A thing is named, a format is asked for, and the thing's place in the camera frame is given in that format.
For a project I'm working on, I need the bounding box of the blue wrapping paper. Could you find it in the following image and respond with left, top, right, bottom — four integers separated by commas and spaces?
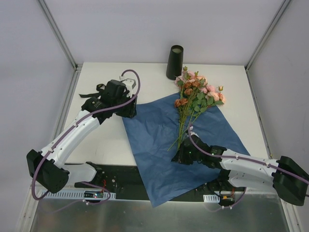
123, 93, 249, 207

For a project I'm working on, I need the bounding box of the black tapered vase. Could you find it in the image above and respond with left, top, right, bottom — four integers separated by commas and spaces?
166, 45, 183, 80

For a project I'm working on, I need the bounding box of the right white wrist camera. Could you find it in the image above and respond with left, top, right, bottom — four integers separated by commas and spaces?
188, 126, 198, 136

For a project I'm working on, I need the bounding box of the right aluminium frame post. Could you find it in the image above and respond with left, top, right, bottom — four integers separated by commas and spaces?
244, 0, 292, 71

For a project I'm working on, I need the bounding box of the left aluminium frame post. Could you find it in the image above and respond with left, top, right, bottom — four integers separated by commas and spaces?
36, 0, 78, 71

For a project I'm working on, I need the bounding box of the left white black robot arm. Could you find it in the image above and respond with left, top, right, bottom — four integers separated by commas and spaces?
26, 77, 140, 193

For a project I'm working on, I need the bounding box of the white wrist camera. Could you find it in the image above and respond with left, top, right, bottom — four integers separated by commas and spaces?
188, 126, 198, 136
119, 76, 136, 92

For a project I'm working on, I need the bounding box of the right white cable duct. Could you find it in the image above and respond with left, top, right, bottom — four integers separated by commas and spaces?
203, 195, 220, 203

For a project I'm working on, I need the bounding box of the black gold-lettered ribbon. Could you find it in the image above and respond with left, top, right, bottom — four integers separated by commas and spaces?
79, 83, 107, 99

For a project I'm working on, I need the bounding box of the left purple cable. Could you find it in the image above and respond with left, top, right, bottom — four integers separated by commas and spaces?
31, 69, 142, 201

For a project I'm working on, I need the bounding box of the purple cable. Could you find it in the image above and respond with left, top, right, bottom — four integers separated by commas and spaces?
31, 69, 142, 201
188, 124, 309, 184

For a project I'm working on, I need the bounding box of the aluminium frame post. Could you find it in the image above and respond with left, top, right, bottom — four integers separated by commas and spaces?
244, 0, 292, 71
36, 0, 78, 71

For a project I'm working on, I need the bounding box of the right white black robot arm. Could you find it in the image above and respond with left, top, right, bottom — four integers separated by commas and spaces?
172, 134, 309, 206

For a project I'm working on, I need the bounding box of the left white cable duct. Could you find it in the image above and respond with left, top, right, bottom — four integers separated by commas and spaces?
45, 190, 116, 201

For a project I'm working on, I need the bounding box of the white cable duct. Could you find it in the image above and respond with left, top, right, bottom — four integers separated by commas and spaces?
45, 190, 116, 201
203, 195, 220, 203

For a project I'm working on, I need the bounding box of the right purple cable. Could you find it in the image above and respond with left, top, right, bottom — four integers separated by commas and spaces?
188, 124, 309, 184

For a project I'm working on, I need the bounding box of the pink orange flower bunch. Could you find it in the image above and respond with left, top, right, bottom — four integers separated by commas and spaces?
168, 66, 226, 150

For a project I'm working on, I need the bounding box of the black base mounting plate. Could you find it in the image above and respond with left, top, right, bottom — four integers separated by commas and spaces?
86, 161, 234, 202

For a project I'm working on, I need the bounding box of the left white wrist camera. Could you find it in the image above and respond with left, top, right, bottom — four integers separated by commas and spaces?
119, 76, 136, 92

